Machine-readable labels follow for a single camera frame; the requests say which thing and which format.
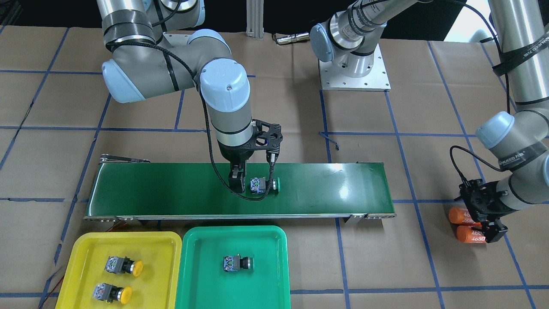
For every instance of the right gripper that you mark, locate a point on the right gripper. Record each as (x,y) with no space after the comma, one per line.
(234,155)

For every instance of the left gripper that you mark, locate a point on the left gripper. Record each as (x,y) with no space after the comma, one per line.
(490,209)

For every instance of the green push button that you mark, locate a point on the green push button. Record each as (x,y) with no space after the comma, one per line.
(234,263)
(258,186)

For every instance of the orange cylinder labelled 4680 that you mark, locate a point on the orange cylinder labelled 4680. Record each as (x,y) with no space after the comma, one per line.
(461,216)

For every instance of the yellow push button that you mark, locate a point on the yellow push button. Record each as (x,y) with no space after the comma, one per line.
(110,293)
(122,265)

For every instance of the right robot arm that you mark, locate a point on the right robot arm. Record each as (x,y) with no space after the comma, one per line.
(145,64)

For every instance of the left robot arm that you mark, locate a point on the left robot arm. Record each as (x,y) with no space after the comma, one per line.
(500,104)

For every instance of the green conveyor belt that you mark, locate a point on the green conveyor belt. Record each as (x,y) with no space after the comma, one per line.
(160,191)

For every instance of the green plastic tray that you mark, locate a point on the green plastic tray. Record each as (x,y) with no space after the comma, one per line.
(202,284)

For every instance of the yellow plastic tray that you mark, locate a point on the yellow plastic tray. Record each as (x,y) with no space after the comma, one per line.
(155,288)

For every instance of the aluminium frame post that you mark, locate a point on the aluminium frame post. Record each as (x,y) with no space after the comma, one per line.
(254,19)

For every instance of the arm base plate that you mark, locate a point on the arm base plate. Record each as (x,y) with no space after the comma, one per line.
(355,73)

